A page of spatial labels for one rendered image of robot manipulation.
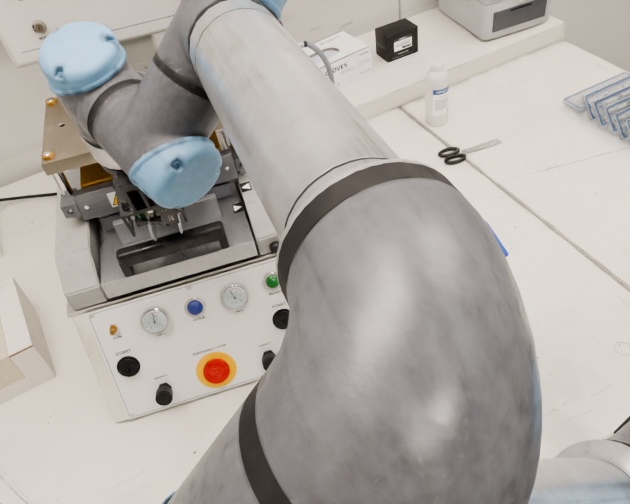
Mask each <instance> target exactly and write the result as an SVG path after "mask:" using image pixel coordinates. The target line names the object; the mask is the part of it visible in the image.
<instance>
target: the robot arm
mask: <svg viewBox="0 0 630 504"><path fill-rule="evenodd" d="M286 2H287V0H181V2H180V4H179V6H178V8H177V10H176V12H175V14H174V16H173V18H172V20H171V22H170V24H169V26H168V28H167V30H166V32H165V34H164V36H163V38H162V40H161V42H160V44H159V46H158V48H157V50H156V53H155V55H154V57H153V59H152V61H151V63H150V65H149V67H148V69H147V71H146V73H145V75H144V77H143V78H142V77H141V76H140V75H139V74H138V73H137V72H136V71H135V70H134V69H133V68H132V67H131V66H130V64H129V63H128V61H127V59H126V52H125V49H124V48H123V47H122V46H121V45H120V44H119V42H118V40H117V38H116V36H115V34H114V33H113V32H112V31H111V30H110V29H109V28H107V27H106V26H104V25H102V24H100V23H97V22H92V21H76V22H72V23H68V24H65V25H63V26H62V27H61V28H57V29H56V31H53V32H52V33H51V34H49V35H48V36H47V38H46V39H45V40H44V42H43V43H42V45H41V47H40V50H39V56H38V59H39V65H40V68H41V70H42V72H43V74H44V76H45V77H46V79H47V81H48V87H49V89H50V90H51V92H52V93H54V94H55V95H56V96H57V98H58V100H59V101H60V103H61V105H62V106H63V108H64V109H65V111H66V113H67V114H68V116H69V117H70V119H71V121H72V122H73V124H74V126H75V127H76V129H77V130H78V132H79V133H80V136H81V138H82V140H83V141H84V143H85V144H86V146H87V148H88V149H89V151H90V152H91V154H92V156H93V157H94V159H95V160H96V161H97V162H98V163H99V164H100V165H101V166H102V167H103V169H104V170H105V171H106V172H108V173H109V174H111V175H112V179H113V181H111V182H112V187H113V188H114V189H115V192H116V197H117V202H118V207H119V212H120V217H121V219H122V220H123V222H124V223H125V225H126V226H127V228H128V229H129V231H130V232H131V234H132V236H133V237H135V236H136V235H135V230H134V225H133V221H132V219H131V218H130V216H134V218H135V223H136V225H137V227H140V226H144V225H148V228H149V231H150V234H151V237H152V238H153V240H154V241H157V224H159V225H163V226H170V225H174V224H177V223H178V226H179V229H180V232H181V234H182V233H183V229H182V225H181V220H180V214H182V216H183V218H184V220H185V222H188V220H187V216H186V212H185V208H184V207H185V206H188V205H190V204H192V203H194V202H196V201H197V200H199V199H200V198H202V197H203V196H204V195H205V194H206V193H207V192H208V191H209V190H210V189H211V188H212V186H213V185H214V184H215V182H216V181H217V179H218V177H219V174H220V167H221V165H222V158H221V155H220V153H219V151H218V150H217V149H216V148H215V145H214V143H213V141H211V140H210V139H209V138H210V136H211V134H212V133H213V131H214V129H215V127H216V126H217V124H218V122H219V120H220V122H221V124H222V126H223V128H224V130H225V132H226V134H227V136H228V138H229V140H230V142H231V144H232V146H233V148H234V150H235V152H236V154H237V155H238V157H239V159H240V161H241V163H242V165H243V167H244V169H245V171H246V173H247V175H248V177H249V179H250V181H251V183H252V185H253V187H254V189H255V191H256V193H257V195H258V197H259V199H260V201H261V203H262V205H263V207H264V209H265V211H266V213H267V215H268V217H269V219H270V221H271V223H272V225H273V227H274V229H275V231H276V233H277V235H278V237H279V239H280V242H279V246H278V250H277V255H276V275H277V279H278V283H279V286H280V288H281V291H282V293H283V295H284V297H285V299H286V301H287V304H288V306H289V319H288V326H287V329H286V332H285V335H284V338H283V341H282V344H281V347H280V350H279V352H278V353H277V355H276V356H275V358H274V359H273V361H272V363H271V364H270V366H269V367H268V369H267V370H266V372H265V373H264V375H263V376H262V377H261V379H260V380H259V381H258V383H257V384H256V385H255V387H254V388H253V389H252V391H251V392H250V393H249V395H248V396H247V397H246V399H245V400H244V401H243V403H242V404H241V405H240V407H239V408H238V409H237V411H236V412H235V413H234V415H233V416H232V417H231V419H230V420H229V421H228V423H227V424H226V425H225V427H224V428H223V429H222V431H221V432H220V433H219V435H218V436H217V437H216V439H215V440H214V441H213V443H212V444H211V445H210V447H209V448H208V449H207V451H206V452H205V453H204V455H203V456H202V457H201V459H200V460H199V461H198V463H197V464H196V465H195V467H194V468H193V469H192V471H191V472H190V473H189V475H188V476H187V477H186V479H185V480H184V481H183V483H182V484H181V485H180V487H179V488H178V489H177V490H176V491H174V492H173V493H171V494H170V495H169V496H168V497H167V498H166V499H165V500H164V501H163V502H162V503H161V504H630V421H629V422H628V423H627V424H626V425H624V426H623V427H622V428H621V429H620V430H619V431H617V432H616V433H615V434H614V435H613V436H612V437H610V438H609V439H592V440H585V441H581V442H577V443H574V444H572V445H570V446H568V447H566V448H565V449H563V450H562V451H561V452H560V453H559V454H558V455H557V456H556V457H555V458H543V459H539V458H540V448H541V437H542V395H541V383H540V373H539V367H538V361H537V355H536V349H535V343H534V337H533V333H532V330H531V327H530V323H529V320H528V317H527V313H526V310H525V306H524V303H523V300H522V296H521V293H520V290H519V287H518V285H517V282H516V280H515V278H514V275H513V273H512V271H511V268H510V266H509V264H508V261H507V259H506V257H505V255H504V253H503V251H502V249H501V247H500V246H499V244H498V242H497V240H496V238H495V236H494V235H493V233H492V231H491V229H490V228H489V226H488V225H487V223H486V222H485V220H484V219H483V218H482V216H481V215H480V213H479V212H478V211H477V210H476V209H475V208H474V207H473V206H472V205H471V203H470V202H469V201H468V200H467V199H466V198H465V197H464V196H463V194H462V193H461V192H460V191H459V190H458V189H457V188H456V187H455V186H454V185H453V184H452V183H451V182H450V181H449V180H448V179H447V178H446V177H445V176H444V175H443V174H442V173H441V172H439V171H438V170H437V169H435V168H433V167H431V166H430V165H427V164H425V163H422V162H419V161H414V160H408V159H400V158H399V157H398V156H397V154H396V153H395V152H394V151H393V150H392V149H391V148H390V147H389V145H388V144H387V143H386V142H385V141H384V140H383V139H382V138H381V136H380V135H379V134H378V133H377V132H376V131H375V130H374V129H373V127H372V126H371V125H370V124H369V123H368V122H367V121H366V120H365V118H364V117H363V116H362V115H361V114H360V113H359V112H358V111H357V110H356V108H355V107H354V106H353V105H352V104H351V103H350V102H349V101H348V99H347V98H346V97H345V96H344V95H343V94H342V93H341V92H340V90H339V89H338V88H337V87H336V86H335V85H334V84H333V83H332V81H331V80H330V79H329V78H328V77H327V76H326V75H325V74H324V72H323V71H322V70H321V69H320V68H319V67H318V66H317V65H316V63H315V62H314V61H313V60H312V59H311V58H310V57H309V56H308V54H307V53H306V52H305V51H304V50H303V49H302V48H301V47H300V46H299V44H298V43H297V42H296V41H295V40H294V39H293V38H292V37H291V35H290V34H289V33H288V32H287V31H286V30H285V29H284V28H283V26H282V25H281V24H280V23H279V20H280V19H281V12H282V10H283V8H284V6H285V4H286ZM125 208H128V210H129V212H127V211H126V210H125ZM126 217H127V219H128V221H129V223H128V222H127V220H126Z"/></svg>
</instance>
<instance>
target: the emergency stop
mask: <svg viewBox="0 0 630 504"><path fill-rule="evenodd" d="M203 374H204V377H205V379H206V380H207V381H208V382H210V383H213V384H219V383H222V382H224V381H225V380H226V379H227V378H228V377H229V374H230V368H229V365H228V363H227V362H226V361H224V360H222V359H212V360H210V361H208V362H207V363H206V364H205V366H204V369H203Z"/></svg>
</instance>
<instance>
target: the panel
mask: <svg viewBox="0 0 630 504"><path fill-rule="evenodd" d="M270 275H276V257H274V258H271V259H268V260H264V261H261V262H257V263H254V264H251V265H247V266H244V267H240V268H237V269H234V270H230V271H227V272H223V273H220V274H217V275H213V276H210V277H207V278H203V279H200V280H196V281H193V282H190V283H186V284H183V285H179V286H176V287H173V288H169V289H166V290H162V291H159V292H156V293H152V294H149V295H145V296H142V297H139V298H135V299H132V300H129V301H125V302H122V303H118V304H115V305H112V306H108V307H105V308H101V309H98V310H95V311H91V312H88V313H85V316H86V318H87V320H88V323H89V325H90V328H91V330H92V333H93V335H94V337H95V340H96V342H97V345H98V347H99V350H100V352H101V354H102V357H103V359H104V362H105V364H106V367H107V369H108V371H109V374H110V376H111V379H112V381H113V383H114V386H115V388H116V391H117V393H118V396H119V398H120V400H121V403H122V405H123V408H124V410H125V413H126V415H127V417H128V420H131V419H134V418H137V417H140V416H144V415H147V414H150V413H153V412H156V411H159V410H163V409H166V408H169V407H172V406H175V405H178V404H182V403H185V402H188V401H191V400H194V399H197V398H200V397H204V396H207V395H210V394H213V393H216V392H219V391H223V390H226V389H229V388H232V387H235V386H238V385H242V384H245V383H248V382H251V381H254V380H257V379H261V377H262V376H263V375H264V373H265V372H266V371H265V370H264V368H263V365H262V356H263V353H264V352H265V351H268V350H271V351H273V352H274V353H275V354H276V355H277V353H278V352H279V350H280V347H281V344H282V341H283V338H284V335H285V332H286V329H287V328H286V329H280V328H278V327H277V326H276V324H275V321H274V319H275V316H276V315H277V314H278V313H279V312H281V311H287V312H289V306H288V304H287V301H286V299H285V297H284V295H283V293H282V291H281V288H280V286H279V285H278V286H277V287H276V288H269V287H268V286H267V285H266V282H265V281H266V278H267V277H268V276H270ZM276 276H277V275H276ZM233 282H237V283H240V284H242V285H244V286H245V287H246V289H247V291H248V295H249V298H248V302H247V303H246V305H245V306H244V307H242V308H241V309H238V310H230V309H228V308H226V307H225V306H224V305H223V304H222V302H221V297H220V296H221V291H222V289H223V288H224V287H225V286H226V285H227V284H229V283H233ZM193 300H198V301H200V302H201V303H202V305H203V310H202V312H201V313H200V314H199V315H191V314H190V313H189V312H188V311H187V305H188V303H189V302H190V301H193ZM152 306H158V307H161V308H163V309H165V310H166V311H167V313H168V315H169V325H168V327H167V328H166V330H164V331H163V332H161V333H158V334H151V333H148V332H146V331H145V330H144V329H143V328H142V327H141V324H140V318H141V314H142V313H143V311H144V310H145V309H147V308H149V307H152ZM124 359H133V360H135V361H136V362H137V364H138V371H137V373H136V374H135V375H133V376H131V377H125V376H123V375H121V374H120V373H119V370H118V367H119V364H120V362H121V361H122V360H124ZM212 359H222V360H224V361H226V362H227V363H228V365H229V368H230V374H229V377H228V378H227V379H226V380H225V381H224V382H222V383H219V384H213V383H210V382H208V381H207V380H206V379H205V377H204V374H203V369H204V366H205V364H206V363H207V362H208V361H210V360H212ZM166 382H167V383H168V384H169V385H171V386H172V390H173V400H172V402H171V403H170V404H169V405H166V406H161V405H159V404H158V403H157V402H156V400H155V397H156V391H157V389H158V388H159V384H163V383H166Z"/></svg>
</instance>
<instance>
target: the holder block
mask: <svg viewBox="0 0 630 504"><path fill-rule="evenodd" d="M212 193H215V196H216V199H217V200H218V199H221V198H225V197H228V196H232V195H233V194H232V190H231V187H230V183H229V181H226V182H222V183H219V184H215V185H213V186H212V188H211V189H210V190H209V191H208V192H207V193H206V194H205V195H208V194H212ZM205 195H204V196H205ZM119 219H121V217H120V212H119V211H118V212H115V213H111V214H107V215H104V216H100V217H99V220H100V222H101V224H102V226H103V228H104V230H105V231H108V230H111V229H115V228H114V226H113V221H116V220H119Z"/></svg>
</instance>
